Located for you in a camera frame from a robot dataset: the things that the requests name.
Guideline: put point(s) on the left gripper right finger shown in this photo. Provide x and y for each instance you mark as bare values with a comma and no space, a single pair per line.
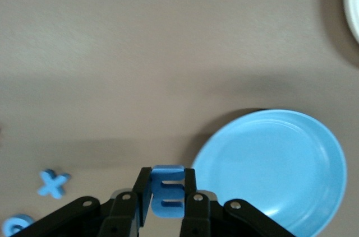
196,214

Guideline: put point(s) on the blue plate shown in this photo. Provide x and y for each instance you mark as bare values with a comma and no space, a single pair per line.
269,172

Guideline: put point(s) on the blue letter X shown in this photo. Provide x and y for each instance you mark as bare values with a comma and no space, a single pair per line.
53,184

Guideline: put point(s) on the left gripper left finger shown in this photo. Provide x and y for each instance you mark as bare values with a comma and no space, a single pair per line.
123,214

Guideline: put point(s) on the blue letter E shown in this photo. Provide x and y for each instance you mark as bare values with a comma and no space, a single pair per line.
157,192

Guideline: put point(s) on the pale pink plate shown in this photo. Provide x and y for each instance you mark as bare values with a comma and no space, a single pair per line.
354,1

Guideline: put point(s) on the blue letter C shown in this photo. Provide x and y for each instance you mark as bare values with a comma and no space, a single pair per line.
8,225

